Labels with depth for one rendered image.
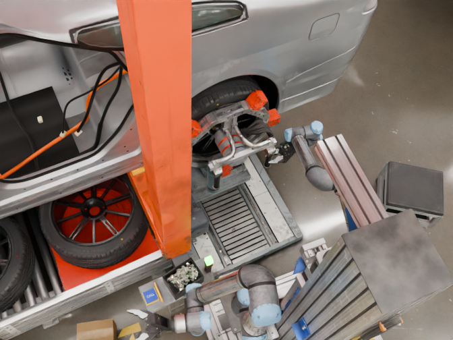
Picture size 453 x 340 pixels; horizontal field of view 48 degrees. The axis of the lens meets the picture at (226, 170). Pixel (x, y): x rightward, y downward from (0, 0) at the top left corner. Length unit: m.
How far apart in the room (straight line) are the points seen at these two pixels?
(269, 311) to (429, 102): 3.05
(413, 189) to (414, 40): 1.79
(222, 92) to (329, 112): 1.68
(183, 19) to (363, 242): 0.82
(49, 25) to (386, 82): 3.18
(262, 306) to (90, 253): 1.40
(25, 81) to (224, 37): 1.42
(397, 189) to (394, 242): 2.13
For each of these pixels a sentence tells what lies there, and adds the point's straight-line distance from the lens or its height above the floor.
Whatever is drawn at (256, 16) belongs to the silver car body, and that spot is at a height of 1.68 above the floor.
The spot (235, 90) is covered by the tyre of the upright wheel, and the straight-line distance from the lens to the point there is 2.81.
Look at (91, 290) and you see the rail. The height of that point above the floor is 0.34.
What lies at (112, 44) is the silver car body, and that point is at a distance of 2.24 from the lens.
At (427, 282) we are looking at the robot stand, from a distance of 1.58.
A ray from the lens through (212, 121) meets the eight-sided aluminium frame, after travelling 2.75.
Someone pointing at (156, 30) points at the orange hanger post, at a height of 2.40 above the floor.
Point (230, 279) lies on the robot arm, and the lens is 2.16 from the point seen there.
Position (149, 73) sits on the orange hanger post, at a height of 2.24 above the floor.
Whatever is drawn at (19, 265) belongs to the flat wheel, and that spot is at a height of 0.50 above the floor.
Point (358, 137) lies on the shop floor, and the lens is 4.24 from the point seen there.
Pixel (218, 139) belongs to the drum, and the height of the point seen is 0.88.
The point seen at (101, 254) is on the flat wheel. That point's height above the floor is 0.50.
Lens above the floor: 3.41
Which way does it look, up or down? 62 degrees down
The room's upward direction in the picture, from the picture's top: 8 degrees clockwise
